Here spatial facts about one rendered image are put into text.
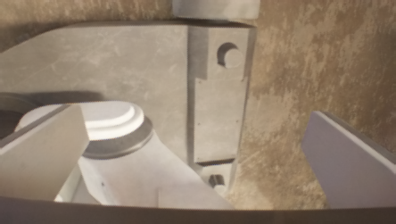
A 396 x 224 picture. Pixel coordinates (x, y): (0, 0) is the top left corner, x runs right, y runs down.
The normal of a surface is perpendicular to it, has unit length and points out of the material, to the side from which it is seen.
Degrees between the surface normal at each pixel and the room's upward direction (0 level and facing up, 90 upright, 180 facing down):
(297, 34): 0
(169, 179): 90
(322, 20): 0
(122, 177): 90
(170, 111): 0
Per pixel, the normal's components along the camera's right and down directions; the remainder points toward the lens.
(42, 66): 0.18, 0.47
